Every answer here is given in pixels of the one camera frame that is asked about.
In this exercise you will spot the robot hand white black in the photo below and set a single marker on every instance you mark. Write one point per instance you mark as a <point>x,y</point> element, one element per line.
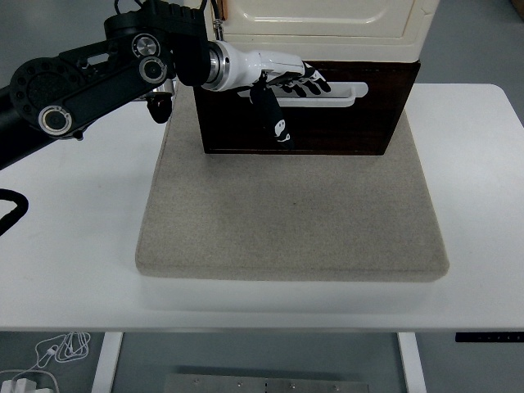
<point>241,67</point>

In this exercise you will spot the dark wood drawer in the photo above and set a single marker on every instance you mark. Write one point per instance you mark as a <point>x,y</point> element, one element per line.
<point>335,131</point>

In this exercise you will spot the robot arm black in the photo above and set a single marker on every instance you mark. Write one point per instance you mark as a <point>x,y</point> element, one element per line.
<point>94,90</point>

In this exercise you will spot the cream plastic cabinet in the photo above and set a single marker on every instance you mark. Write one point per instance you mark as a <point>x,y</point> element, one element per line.
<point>348,45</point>

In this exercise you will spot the beige fabric mat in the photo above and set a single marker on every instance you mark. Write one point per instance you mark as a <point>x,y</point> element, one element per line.
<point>286,213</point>

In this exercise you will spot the brown cardboard box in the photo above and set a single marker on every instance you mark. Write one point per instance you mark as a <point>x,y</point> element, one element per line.
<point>518,7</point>

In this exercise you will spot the grey metal plate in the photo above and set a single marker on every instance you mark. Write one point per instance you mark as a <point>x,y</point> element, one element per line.
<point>266,385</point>

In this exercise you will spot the white table leg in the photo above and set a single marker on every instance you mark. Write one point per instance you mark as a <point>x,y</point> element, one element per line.
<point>106,360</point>
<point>411,360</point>

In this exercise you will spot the black table control panel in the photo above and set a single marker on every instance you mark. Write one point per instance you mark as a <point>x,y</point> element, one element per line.
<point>487,337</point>

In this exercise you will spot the white power adapter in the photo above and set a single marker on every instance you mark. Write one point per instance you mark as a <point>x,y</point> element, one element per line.
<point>24,385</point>

